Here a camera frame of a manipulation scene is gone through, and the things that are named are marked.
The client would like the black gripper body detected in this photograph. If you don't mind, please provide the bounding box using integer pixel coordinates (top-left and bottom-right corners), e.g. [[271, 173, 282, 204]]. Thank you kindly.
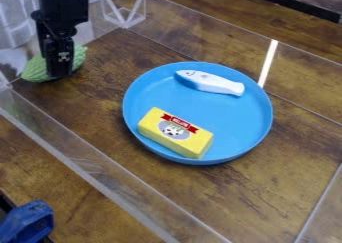
[[30, 0, 88, 37]]

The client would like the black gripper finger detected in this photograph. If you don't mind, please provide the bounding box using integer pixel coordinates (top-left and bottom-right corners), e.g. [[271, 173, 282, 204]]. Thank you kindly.
[[36, 22, 49, 57], [44, 37, 74, 77]]

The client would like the green bitter gourd toy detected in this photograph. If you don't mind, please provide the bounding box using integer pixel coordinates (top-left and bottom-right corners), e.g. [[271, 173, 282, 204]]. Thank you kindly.
[[20, 45, 88, 83]]

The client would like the blue round tray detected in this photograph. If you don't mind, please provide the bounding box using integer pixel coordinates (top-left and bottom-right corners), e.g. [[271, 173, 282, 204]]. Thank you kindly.
[[123, 61, 274, 165]]

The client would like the white toy fish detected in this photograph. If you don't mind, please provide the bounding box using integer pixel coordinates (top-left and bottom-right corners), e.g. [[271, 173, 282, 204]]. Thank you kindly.
[[175, 70, 244, 96]]

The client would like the yellow butter block toy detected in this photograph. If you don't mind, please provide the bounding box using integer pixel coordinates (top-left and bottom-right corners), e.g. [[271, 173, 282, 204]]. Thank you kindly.
[[137, 107, 213, 159]]

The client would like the blue clamp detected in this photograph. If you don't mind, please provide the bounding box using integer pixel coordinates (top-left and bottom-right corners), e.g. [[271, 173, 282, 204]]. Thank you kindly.
[[0, 200, 54, 243]]

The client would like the clear acrylic enclosure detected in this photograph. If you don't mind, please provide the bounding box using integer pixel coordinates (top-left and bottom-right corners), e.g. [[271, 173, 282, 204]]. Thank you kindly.
[[0, 0, 342, 243]]

